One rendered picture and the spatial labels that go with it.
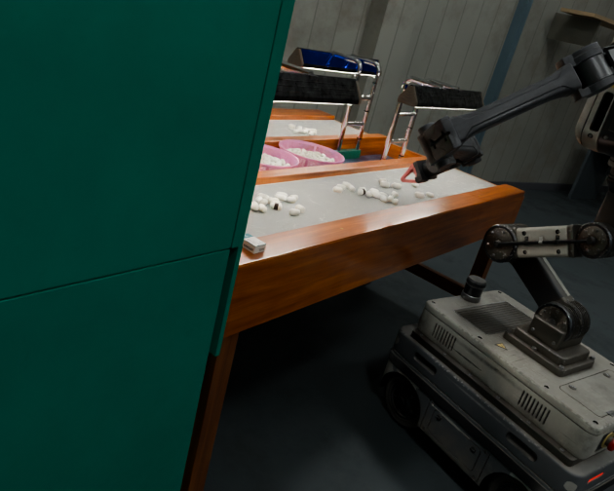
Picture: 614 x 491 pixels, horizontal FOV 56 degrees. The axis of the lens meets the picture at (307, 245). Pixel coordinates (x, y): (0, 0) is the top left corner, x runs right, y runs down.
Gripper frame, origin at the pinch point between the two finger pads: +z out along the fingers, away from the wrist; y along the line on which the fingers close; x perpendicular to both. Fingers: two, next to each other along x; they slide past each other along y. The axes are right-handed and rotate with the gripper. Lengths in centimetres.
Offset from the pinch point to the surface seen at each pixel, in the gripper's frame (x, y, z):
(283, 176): -13.0, 23.6, 28.5
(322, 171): -13.2, 2.7, 28.5
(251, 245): 10, 76, -2
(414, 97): -28.8, -25.1, -0.6
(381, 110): -82, -218, 123
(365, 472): 85, 27, 31
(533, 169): -14, -469, 115
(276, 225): 5, 53, 11
